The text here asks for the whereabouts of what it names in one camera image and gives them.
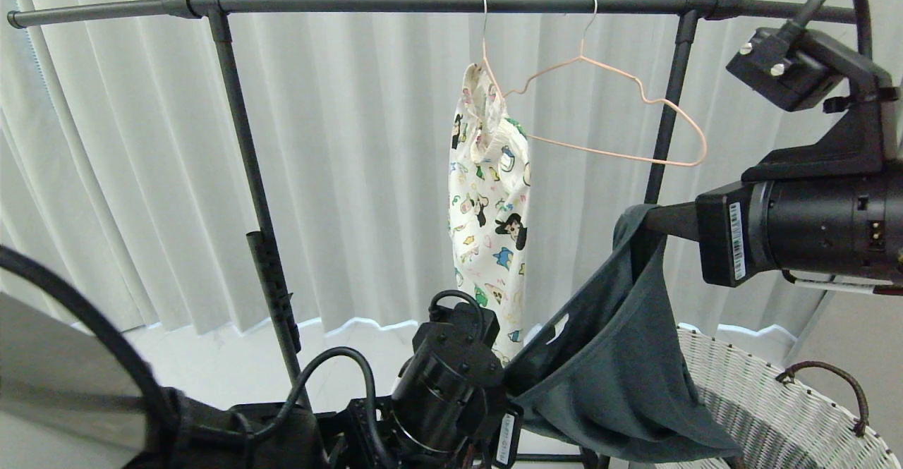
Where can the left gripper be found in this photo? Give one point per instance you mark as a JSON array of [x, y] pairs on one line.
[[506, 437]]

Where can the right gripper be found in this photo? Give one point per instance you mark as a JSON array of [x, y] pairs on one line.
[[811, 229]]

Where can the dark green garment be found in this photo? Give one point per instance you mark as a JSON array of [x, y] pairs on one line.
[[614, 370]]

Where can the cream printed garment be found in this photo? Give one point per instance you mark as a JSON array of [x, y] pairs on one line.
[[490, 243]]

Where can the pink clothes hanger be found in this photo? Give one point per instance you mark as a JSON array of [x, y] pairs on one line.
[[484, 39], [582, 58]]

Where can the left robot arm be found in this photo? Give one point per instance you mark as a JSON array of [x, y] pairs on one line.
[[444, 384]]

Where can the white laundry basket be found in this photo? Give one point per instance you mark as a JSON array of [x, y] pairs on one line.
[[776, 412]]

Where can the black clothes rack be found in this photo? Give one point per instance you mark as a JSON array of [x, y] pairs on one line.
[[423, 3]]

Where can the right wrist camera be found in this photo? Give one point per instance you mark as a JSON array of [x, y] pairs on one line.
[[797, 74]]

